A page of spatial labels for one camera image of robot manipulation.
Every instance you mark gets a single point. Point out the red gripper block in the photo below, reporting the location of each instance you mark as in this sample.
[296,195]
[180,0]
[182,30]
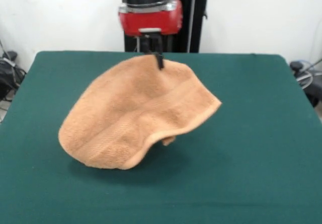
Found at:
[151,21]

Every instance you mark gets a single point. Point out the peach terry towel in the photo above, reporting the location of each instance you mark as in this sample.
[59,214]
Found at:
[130,108]

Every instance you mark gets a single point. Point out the dark green table cloth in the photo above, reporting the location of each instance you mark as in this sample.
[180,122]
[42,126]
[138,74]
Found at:
[75,183]

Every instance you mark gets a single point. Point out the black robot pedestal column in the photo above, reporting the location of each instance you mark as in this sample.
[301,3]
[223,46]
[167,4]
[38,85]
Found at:
[198,32]

